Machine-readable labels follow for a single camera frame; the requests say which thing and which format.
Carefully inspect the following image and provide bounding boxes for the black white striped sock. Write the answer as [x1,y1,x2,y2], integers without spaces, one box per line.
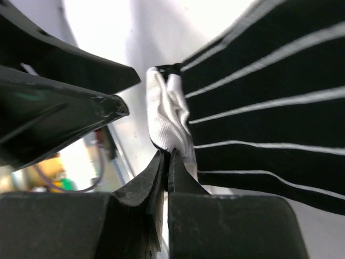
[146,1,344,215]

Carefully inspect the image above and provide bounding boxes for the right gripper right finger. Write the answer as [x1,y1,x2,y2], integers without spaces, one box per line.
[168,150,308,258]

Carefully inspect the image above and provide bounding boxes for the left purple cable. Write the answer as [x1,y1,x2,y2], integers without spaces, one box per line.
[75,151,106,193]

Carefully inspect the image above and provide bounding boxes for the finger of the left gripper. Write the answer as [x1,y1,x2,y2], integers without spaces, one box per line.
[1,66,129,169]
[1,1,141,94]

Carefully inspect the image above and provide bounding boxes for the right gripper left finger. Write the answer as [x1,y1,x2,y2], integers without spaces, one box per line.
[1,152,164,258]

